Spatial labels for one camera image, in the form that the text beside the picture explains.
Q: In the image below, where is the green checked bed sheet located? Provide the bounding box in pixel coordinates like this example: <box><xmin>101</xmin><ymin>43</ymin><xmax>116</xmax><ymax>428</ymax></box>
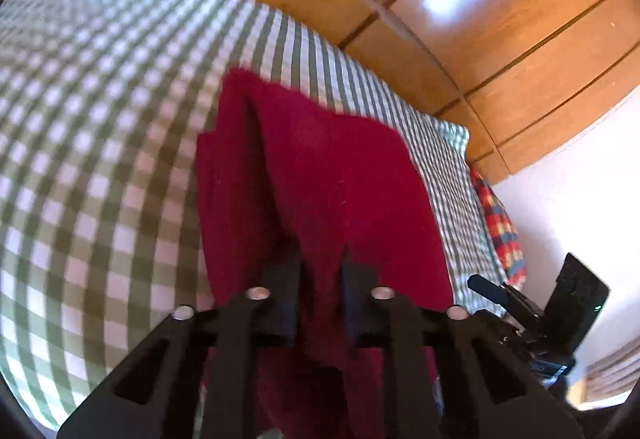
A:
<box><xmin>0</xmin><ymin>0</ymin><xmax>510</xmax><ymax>432</ymax></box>

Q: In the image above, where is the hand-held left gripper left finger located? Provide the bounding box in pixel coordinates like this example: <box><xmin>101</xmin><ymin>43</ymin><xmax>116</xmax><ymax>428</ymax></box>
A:
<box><xmin>57</xmin><ymin>253</ymin><xmax>302</xmax><ymax>439</ymax></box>

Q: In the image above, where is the red long-sleeve shirt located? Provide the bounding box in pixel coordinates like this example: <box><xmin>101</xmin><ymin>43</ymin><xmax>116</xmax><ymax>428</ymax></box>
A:
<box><xmin>195</xmin><ymin>66</ymin><xmax>453</xmax><ymax>439</ymax></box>

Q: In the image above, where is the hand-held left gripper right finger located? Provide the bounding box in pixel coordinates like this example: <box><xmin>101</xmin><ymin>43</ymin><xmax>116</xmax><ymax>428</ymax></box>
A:
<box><xmin>341</xmin><ymin>258</ymin><xmax>584</xmax><ymax>439</ymax></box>

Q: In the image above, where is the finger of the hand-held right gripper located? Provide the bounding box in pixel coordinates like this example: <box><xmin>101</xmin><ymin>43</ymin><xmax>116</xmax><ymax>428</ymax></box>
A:
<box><xmin>467</xmin><ymin>274</ymin><xmax>543</xmax><ymax>320</ymax></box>

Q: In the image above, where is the colourful plaid cloth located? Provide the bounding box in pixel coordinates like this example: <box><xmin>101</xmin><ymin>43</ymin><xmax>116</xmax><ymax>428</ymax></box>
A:
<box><xmin>469</xmin><ymin>168</ymin><xmax>527</xmax><ymax>291</ymax></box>

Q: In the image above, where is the beige slatted panel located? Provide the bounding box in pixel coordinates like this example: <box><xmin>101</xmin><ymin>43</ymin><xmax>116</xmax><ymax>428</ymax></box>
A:
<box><xmin>575</xmin><ymin>341</ymin><xmax>640</xmax><ymax>406</ymax></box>

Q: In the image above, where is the wooden panelled headboard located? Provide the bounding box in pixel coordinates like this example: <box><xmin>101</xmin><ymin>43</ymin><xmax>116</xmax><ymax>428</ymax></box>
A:
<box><xmin>30</xmin><ymin>0</ymin><xmax>640</xmax><ymax>186</ymax></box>

